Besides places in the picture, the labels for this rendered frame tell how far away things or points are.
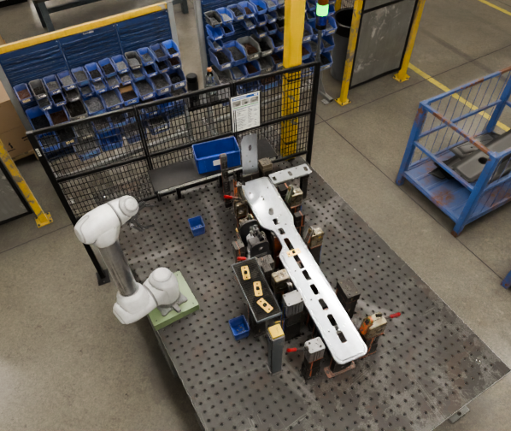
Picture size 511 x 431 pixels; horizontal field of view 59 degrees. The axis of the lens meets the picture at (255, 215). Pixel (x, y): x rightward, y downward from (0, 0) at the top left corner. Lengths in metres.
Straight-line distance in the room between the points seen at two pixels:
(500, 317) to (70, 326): 3.33
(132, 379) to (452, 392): 2.11
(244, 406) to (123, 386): 1.19
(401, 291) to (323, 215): 0.76
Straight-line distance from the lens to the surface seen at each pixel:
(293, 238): 2.77
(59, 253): 4.32
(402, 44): 5.80
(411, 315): 2.95
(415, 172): 4.57
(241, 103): 3.11
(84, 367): 3.68
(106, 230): 2.25
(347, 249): 3.13
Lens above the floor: 3.19
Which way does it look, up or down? 50 degrees down
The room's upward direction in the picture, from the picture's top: 2 degrees counter-clockwise
